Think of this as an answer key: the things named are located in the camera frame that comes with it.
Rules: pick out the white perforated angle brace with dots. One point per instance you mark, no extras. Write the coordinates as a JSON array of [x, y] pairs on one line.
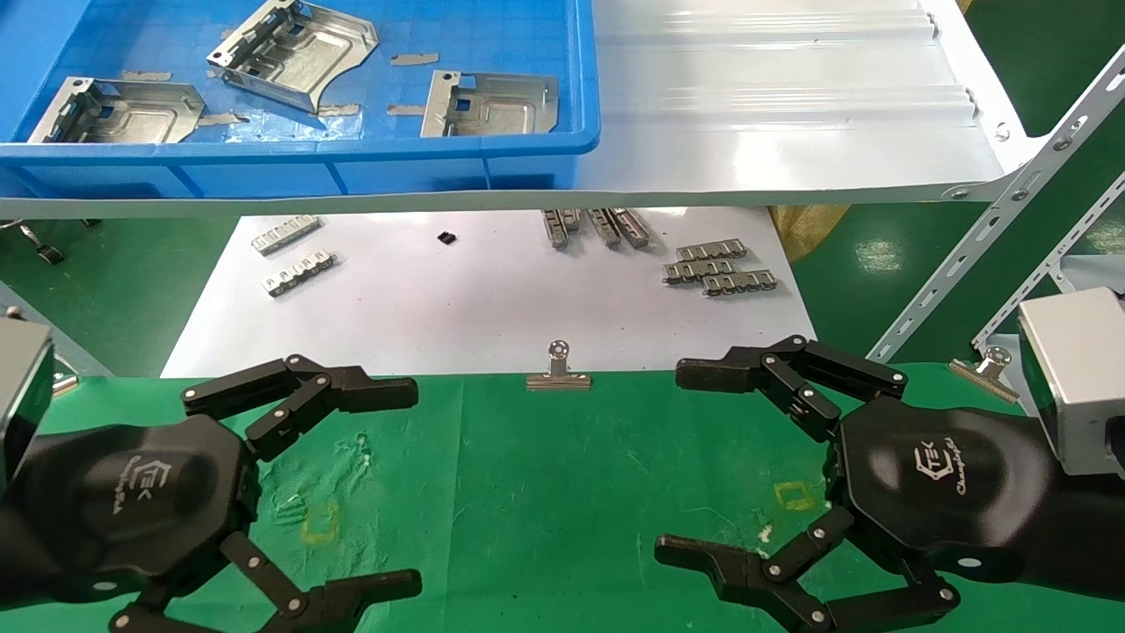
[[993, 215], [1024, 294]]

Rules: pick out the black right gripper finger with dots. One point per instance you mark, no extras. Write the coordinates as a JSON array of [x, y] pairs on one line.
[[729, 371], [729, 567]]

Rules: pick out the small black plastic piece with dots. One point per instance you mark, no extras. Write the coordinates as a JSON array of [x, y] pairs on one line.
[[447, 237]]

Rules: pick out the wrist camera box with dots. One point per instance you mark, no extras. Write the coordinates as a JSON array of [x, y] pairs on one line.
[[1081, 378], [19, 396]]

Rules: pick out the white shelf board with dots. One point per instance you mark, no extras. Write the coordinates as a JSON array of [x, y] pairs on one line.
[[773, 105]]

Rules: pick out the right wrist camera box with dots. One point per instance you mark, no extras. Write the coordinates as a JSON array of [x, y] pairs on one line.
[[1081, 378]]

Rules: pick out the golden woven sack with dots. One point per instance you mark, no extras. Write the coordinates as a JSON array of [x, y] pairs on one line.
[[804, 230]]

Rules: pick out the stamped metal bracket part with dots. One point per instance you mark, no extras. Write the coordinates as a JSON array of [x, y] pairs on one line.
[[141, 114], [497, 105], [303, 57]]

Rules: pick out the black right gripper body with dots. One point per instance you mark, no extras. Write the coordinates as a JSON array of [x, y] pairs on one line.
[[949, 492]]

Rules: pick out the black stool with chrome base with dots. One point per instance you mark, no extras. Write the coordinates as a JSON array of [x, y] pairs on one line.
[[50, 255]]

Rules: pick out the green table cloth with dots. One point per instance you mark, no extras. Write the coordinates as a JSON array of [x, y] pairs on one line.
[[545, 492]]

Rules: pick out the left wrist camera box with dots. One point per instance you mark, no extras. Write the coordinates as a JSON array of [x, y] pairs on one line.
[[19, 396]]

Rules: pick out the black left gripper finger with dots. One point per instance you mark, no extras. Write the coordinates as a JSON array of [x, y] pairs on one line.
[[352, 391], [352, 598]]

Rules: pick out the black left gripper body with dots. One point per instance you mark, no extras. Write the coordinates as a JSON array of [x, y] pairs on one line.
[[132, 501]]

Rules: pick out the blue plastic bin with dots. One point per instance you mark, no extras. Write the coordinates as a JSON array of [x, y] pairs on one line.
[[527, 35]]

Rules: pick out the grey tape piece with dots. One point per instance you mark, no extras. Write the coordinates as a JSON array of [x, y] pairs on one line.
[[147, 76], [339, 111], [414, 59], [224, 119], [406, 110]]

